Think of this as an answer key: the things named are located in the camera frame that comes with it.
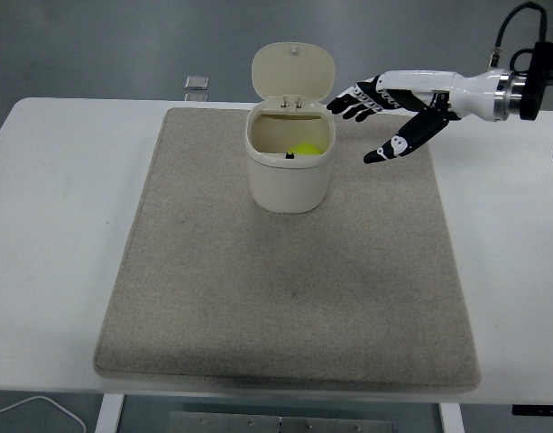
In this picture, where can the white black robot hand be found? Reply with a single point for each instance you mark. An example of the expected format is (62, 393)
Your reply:
(470, 94)

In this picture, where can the yellow tennis ball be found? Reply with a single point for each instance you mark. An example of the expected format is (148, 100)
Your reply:
(305, 149)

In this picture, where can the cream bin with flip lid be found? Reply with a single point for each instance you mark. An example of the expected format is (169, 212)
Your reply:
(287, 185)

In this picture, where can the silver floor socket plate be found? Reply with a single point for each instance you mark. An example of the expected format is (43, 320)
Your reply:
(196, 97)
(197, 82)

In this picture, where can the beige felt mat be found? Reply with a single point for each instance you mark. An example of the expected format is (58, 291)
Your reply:
(267, 293)

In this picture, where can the black table control panel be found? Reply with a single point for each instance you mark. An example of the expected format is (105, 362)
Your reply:
(537, 410)

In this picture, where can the white table leg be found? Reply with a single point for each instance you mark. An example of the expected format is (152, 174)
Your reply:
(452, 419)
(109, 415)

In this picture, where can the grey metal plate with screws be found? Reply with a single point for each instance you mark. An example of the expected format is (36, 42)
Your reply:
(231, 424)

